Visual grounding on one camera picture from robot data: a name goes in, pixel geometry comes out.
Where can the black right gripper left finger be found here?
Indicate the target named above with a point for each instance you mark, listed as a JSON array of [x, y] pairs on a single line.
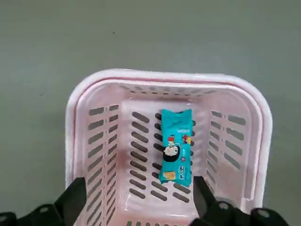
[[68, 202]]

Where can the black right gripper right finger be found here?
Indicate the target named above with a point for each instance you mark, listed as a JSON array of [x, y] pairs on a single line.
[[211, 208]]

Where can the teal snack packet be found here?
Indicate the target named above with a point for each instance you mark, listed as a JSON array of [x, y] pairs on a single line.
[[176, 131]]

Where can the pink plastic basket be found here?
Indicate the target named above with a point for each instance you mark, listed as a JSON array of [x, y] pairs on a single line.
[[98, 141]]

